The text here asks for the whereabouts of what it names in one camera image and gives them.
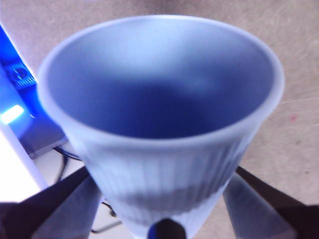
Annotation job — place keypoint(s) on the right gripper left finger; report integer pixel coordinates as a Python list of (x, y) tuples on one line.
[(49, 211)]

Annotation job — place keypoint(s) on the blue ribbed plastic cup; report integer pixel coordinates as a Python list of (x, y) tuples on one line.
[(159, 99)]

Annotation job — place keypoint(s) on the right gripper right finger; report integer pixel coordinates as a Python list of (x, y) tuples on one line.
[(264, 211)]

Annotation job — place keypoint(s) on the dark grey camera device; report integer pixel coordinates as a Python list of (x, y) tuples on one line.
[(45, 134)]

